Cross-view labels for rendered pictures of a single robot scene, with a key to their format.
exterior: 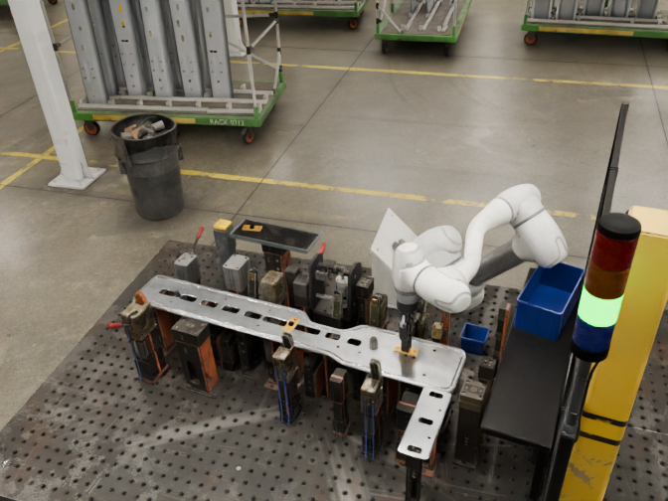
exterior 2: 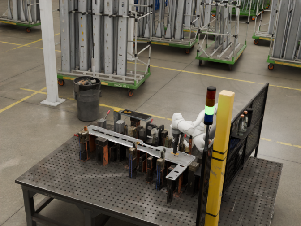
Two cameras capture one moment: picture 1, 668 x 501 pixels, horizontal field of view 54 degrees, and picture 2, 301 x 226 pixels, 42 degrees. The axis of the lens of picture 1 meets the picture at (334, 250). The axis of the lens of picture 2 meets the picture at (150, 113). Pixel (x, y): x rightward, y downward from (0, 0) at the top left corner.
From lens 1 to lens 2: 188 cm
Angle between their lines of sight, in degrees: 11
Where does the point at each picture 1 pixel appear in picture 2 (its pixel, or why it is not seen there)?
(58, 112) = (51, 72)
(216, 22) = (123, 42)
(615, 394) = (220, 143)
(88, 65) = (65, 54)
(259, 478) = (118, 190)
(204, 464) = (100, 184)
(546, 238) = not seen: hidden behind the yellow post
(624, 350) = (221, 128)
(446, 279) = (187, 123)
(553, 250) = not seen: hidden behind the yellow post
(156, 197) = (87, 111)
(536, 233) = not seen: hidden behind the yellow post
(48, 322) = (37, 152)
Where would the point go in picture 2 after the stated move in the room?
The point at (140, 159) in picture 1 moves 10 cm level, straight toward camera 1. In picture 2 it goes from (84, 93) to (84, 96)
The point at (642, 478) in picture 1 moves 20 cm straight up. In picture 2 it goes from (251, 206) to (254, 189)
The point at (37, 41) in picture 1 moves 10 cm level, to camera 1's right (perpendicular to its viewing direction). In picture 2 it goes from (49, 41) to (54, 42)
